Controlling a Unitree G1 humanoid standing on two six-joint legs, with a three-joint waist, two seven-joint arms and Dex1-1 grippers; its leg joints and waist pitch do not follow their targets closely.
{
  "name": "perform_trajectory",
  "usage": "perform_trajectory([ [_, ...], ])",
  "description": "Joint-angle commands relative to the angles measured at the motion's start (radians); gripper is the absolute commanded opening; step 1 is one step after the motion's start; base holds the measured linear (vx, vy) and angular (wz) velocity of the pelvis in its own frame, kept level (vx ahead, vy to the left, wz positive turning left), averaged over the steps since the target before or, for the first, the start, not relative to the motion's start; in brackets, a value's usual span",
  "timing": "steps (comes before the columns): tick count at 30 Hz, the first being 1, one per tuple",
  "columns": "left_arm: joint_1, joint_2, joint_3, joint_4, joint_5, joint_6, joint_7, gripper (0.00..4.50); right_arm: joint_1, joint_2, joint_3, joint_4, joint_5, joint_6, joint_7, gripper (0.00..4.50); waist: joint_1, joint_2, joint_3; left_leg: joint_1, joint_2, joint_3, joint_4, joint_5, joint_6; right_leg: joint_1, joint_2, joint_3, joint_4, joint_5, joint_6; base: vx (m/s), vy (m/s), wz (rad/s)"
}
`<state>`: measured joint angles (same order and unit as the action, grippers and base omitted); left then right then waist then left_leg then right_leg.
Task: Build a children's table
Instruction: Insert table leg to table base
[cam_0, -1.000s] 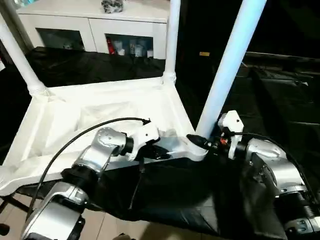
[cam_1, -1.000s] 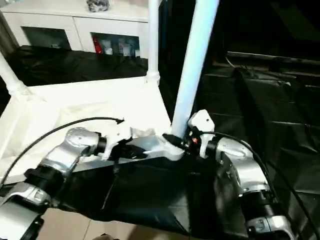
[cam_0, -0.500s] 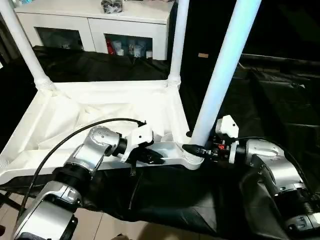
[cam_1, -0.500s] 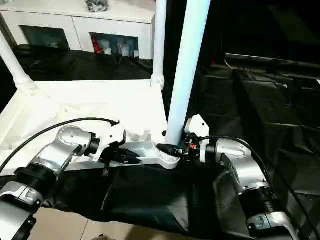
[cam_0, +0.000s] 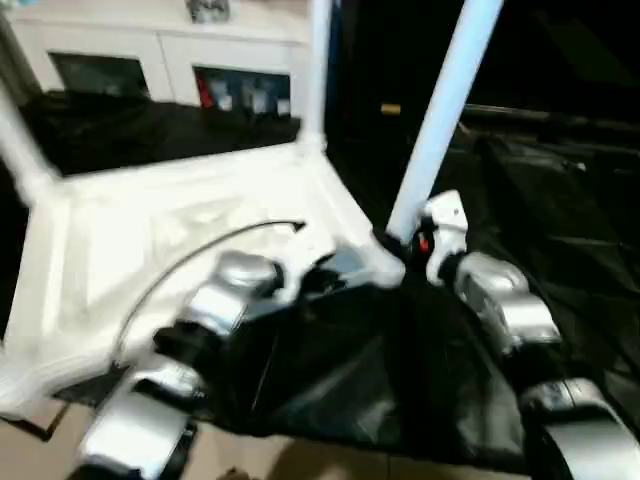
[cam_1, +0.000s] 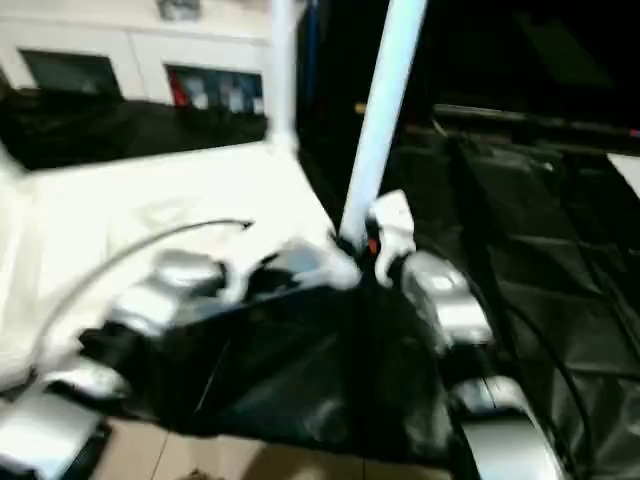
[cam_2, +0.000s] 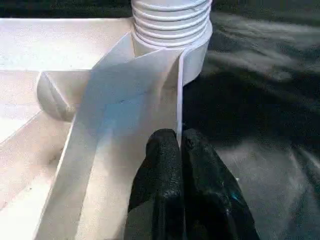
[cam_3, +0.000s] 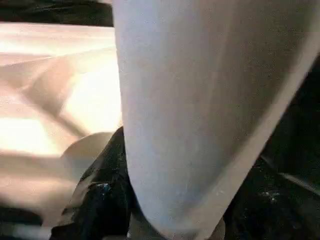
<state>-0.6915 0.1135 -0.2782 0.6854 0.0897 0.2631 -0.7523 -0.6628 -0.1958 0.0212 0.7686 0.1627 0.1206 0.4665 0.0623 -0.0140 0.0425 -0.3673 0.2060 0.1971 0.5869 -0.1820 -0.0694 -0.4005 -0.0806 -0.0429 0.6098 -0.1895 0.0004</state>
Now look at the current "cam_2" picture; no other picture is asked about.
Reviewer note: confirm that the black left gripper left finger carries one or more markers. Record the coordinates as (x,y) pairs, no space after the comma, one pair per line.
(157,190)

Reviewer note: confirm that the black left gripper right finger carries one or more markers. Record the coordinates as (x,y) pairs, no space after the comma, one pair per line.
(210,200)

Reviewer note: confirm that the white plastic table top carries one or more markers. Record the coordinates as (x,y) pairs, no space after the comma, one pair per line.
(75,75)

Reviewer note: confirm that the white plastic table leg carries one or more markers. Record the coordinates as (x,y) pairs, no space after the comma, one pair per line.
(170,20)

